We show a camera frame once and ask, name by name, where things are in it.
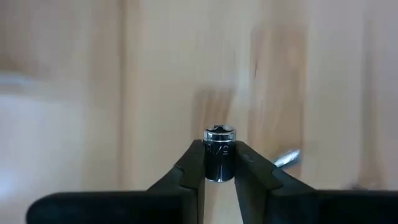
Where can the chrome socket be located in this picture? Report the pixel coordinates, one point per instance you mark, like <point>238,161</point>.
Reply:
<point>219,155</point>
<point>287,158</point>

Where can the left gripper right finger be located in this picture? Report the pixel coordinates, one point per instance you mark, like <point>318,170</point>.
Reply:
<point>311,208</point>

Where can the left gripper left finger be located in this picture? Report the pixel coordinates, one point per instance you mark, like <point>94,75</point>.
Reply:
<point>124,208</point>

